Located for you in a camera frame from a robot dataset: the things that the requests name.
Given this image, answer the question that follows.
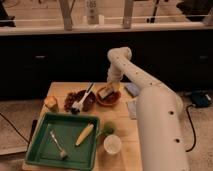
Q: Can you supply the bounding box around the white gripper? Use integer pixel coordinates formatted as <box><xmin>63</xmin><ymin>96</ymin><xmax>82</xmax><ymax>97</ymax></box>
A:
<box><xmin>107</xmin><ymin>65</ymin><xmax>123</xmax><ymax>91</ymax></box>

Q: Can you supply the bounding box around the tan eraser block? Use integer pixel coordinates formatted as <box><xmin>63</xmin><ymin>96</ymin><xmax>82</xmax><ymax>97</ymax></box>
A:
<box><xmin>98</xmin><ymin>87</ymin><xmax>114</xmax><ymax>99</ymax></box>

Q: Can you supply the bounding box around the red bowl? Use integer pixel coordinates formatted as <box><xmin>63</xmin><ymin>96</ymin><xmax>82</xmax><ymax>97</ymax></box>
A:
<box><xmin>96</xmin><ymin>87</ymin><xmax>121</xmax><ymax>107</ymax></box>

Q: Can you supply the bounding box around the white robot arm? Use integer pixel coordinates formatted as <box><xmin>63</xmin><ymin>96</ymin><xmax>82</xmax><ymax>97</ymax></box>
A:
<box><xmin>107</xmin><ymin>47</ymin><xmax>190</xmax><ymax>171</ymax></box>

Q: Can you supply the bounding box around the dark brown bowl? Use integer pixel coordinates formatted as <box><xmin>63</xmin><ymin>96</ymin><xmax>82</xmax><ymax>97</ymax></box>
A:
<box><xmin>76</xmin><ymin>90</ymin><xmax>96</xmax><ymax>112</ymax></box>

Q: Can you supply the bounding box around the blue sponge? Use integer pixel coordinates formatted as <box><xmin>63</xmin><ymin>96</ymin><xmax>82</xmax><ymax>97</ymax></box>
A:
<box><xmin>125</xmin><ymin>83</ymin><xmax>140</xmax><ymax>97</ymax></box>

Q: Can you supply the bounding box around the light blue cloth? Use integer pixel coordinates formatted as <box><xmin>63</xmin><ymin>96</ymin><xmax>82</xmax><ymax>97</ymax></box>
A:
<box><xmin>127</xmin><ymin>100</ymin><xmax>137</xmax><ymax>119</ymax></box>

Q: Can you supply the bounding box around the brown grape cluster toy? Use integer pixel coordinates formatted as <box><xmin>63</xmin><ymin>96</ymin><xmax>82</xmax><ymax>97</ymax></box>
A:
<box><xmin>64</xmin><ymin>92</ymin><xmax>77</xmax><ymax>112</ymax></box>

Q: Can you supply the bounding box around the green pear toy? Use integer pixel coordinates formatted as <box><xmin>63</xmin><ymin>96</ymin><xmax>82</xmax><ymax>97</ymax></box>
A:
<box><xmin>97</xmin><ymin>121</ymin><xmax>116</xmax><ymax>136</ymax></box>

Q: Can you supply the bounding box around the yellow corn cob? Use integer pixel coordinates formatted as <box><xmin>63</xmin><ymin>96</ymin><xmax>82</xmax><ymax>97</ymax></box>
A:
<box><xmin>75</xmin><ymin>124</ymin><xmax>94</xmax><ymax>146</ymax></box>

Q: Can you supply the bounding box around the white cup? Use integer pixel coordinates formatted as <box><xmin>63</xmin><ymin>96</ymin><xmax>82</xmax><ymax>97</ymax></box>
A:
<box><xmin>103</xmin><ymin>134</ymin><xmax>122</xmax><ymax>155</ymax></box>

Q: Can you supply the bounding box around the black device on floor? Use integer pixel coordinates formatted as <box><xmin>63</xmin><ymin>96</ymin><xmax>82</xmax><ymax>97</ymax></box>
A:
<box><xmin>191</xmin><ymin>92</ymin><xmax>212</xmax><ymax>108</ymax></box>

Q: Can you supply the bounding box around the metal fork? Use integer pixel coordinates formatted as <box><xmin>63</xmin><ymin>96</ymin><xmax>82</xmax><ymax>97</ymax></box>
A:
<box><xmin>50</xmin><ymin>130</ymin><xmax>68</xmax><ymax>160</ymax></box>

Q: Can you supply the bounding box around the green plastic tray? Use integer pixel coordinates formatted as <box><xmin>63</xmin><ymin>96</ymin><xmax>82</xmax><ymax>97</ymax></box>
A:
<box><xmin>25</xmin><ymin>112</ymin><xmax>100</xmax><ymax>171</ymax></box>

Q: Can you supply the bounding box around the black cable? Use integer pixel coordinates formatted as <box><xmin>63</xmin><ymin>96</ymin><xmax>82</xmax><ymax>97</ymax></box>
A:
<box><xmin>0</xmin><ymin>112</ymin><xmax>31</xmax><ymax>145</ymax></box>

